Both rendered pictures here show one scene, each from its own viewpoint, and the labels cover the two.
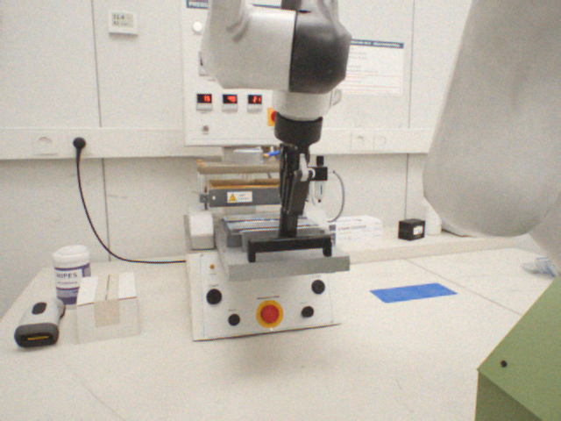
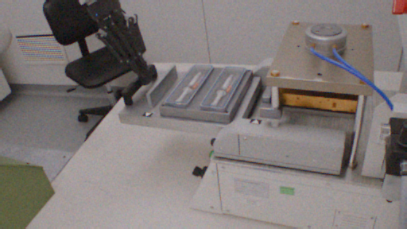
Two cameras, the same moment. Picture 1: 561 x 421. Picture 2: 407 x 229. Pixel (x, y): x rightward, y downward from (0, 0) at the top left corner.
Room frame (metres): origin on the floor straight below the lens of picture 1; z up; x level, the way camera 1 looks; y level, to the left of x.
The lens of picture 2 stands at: (1.39, -0.53, 1.42)
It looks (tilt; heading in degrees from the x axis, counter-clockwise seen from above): 37 degrees down; 135
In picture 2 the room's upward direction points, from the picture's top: 11 degrees counter-clockwise
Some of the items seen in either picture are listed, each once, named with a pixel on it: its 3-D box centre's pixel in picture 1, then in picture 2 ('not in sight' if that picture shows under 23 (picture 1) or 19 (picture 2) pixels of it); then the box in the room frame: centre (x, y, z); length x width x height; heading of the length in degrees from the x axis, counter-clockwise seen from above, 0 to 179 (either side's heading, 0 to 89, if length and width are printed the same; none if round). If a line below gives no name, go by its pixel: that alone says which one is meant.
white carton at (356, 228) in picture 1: (348, 229); not in sight; (1.61, -0.21, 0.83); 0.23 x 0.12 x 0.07; 112
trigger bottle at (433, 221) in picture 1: (432, 202); not in sight; (1.70, -0.55, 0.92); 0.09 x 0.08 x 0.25; 67
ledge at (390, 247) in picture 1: (400, 241); not in sight; (1.66, -0.42, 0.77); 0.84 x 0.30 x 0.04; 109
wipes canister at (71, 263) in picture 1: (73, 275); not in sight; (1.08, 0.57, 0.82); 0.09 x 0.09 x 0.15
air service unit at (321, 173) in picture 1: (312, 179); (394, 153); (1.35, -0.06, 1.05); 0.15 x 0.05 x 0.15; 105
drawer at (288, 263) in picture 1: (273, 239); (191, 94); (0.88, 0.04, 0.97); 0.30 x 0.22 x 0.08; 15
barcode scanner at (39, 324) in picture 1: (45, 314); not in sight; (0.92, 0.55, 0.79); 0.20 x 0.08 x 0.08; 19
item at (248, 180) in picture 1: (252, 179); (323, 69); (1.17, 0.11, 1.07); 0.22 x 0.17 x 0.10; 105
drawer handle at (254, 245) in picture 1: (290, 247); (140, 83); (0.74, 0.01, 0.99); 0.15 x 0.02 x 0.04; 105
